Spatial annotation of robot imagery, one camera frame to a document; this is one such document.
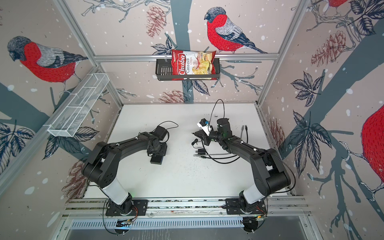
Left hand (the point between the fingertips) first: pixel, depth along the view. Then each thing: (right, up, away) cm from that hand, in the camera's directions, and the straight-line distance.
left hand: (160, 151), depth 92 cm
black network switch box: (-2, -4, -3) cm, 5 cm away
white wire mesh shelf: (-41, +28, -14) cm, 52 cm away
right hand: (+22, +11, -6) cm, 25 cm away
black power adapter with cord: (+25, 0, 0) cm, 25 cm away
